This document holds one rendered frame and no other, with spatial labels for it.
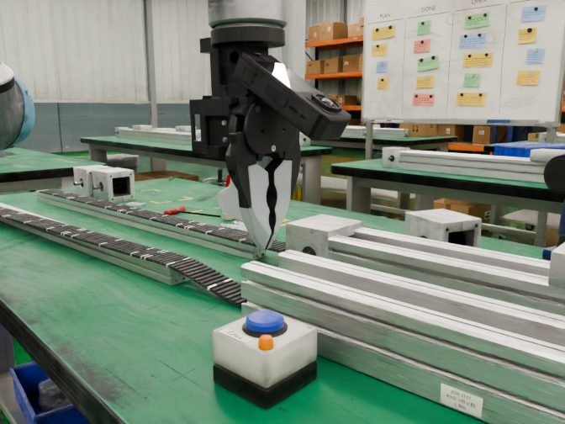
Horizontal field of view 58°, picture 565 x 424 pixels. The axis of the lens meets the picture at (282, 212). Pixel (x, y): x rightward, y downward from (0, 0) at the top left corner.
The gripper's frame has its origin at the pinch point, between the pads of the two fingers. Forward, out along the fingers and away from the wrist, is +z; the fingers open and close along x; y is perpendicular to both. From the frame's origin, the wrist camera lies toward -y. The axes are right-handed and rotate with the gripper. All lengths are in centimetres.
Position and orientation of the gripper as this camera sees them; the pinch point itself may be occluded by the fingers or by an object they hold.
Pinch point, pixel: (269, 238)
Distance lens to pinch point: 51.3
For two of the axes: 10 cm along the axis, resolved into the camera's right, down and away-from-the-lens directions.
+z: 0.2, 9.8, 2.0
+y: -7.5, -1.2, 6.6
